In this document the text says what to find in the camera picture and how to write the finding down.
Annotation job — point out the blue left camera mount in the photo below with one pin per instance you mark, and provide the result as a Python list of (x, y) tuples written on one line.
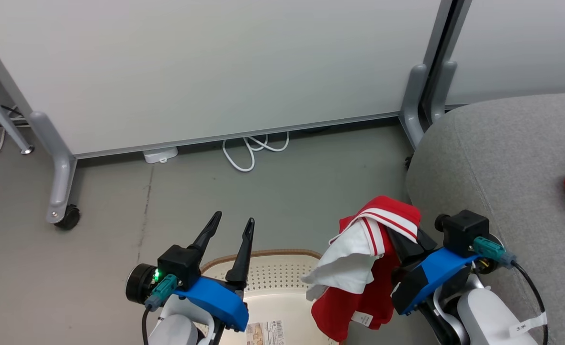
[(215, 299)]

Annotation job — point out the wide white partition panel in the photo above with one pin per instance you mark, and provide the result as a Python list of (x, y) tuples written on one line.
[(215, 62)]

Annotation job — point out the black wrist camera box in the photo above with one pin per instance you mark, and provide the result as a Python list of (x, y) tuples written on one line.
[(464, 232), (182, 266)]

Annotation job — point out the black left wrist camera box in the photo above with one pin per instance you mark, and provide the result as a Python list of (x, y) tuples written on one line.
[(182, 266)]

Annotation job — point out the small black caster wheel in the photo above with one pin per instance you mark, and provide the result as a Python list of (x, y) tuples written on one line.
[(408, 163)]

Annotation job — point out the red and white striped garment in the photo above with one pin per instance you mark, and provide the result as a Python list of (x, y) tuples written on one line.
[(349, 268)]

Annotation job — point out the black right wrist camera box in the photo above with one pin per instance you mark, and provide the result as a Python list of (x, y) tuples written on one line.
[(464, 232)]

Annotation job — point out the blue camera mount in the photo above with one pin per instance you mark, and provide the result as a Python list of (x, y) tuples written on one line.
[(215, 299), (438, 270)]

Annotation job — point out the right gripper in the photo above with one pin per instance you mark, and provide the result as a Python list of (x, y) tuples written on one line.
[(409, 287)]

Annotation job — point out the printed barcode label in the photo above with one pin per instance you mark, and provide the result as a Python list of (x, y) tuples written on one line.
[(265, 333)]

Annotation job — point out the slanted grey stand leg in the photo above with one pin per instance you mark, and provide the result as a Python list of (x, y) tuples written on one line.
[(0, 117)]

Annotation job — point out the grey fabric sofa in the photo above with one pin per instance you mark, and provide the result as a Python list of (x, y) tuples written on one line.
[(502, 167)]

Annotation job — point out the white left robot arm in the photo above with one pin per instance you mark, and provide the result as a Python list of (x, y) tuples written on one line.
[(175, 333)]

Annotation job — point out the white power adapter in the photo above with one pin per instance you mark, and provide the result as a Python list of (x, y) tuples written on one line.
[(160, 155)]

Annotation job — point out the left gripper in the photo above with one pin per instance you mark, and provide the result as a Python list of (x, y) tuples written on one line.
[(141, 283)]

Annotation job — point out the white partition panel behind sofa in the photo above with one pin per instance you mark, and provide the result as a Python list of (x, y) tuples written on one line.
[(517, 43)]

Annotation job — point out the cream plastic laundry basket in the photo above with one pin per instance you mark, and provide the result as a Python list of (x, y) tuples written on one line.
[(277, 282)]

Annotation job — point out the blue right camera mount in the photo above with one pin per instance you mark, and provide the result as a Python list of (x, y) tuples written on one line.
[(438, 270)]

